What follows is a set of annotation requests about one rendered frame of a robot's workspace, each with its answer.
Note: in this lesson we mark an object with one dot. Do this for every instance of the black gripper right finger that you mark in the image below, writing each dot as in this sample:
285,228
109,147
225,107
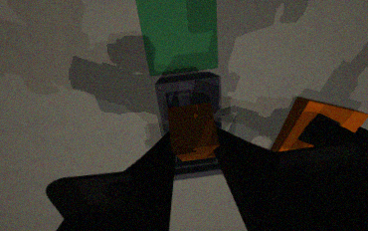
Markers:
255,175

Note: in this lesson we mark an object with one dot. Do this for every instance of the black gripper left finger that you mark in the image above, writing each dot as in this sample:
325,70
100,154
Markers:
145,187

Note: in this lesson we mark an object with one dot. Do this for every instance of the orange l-shaped part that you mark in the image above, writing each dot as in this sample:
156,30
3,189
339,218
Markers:
193,133

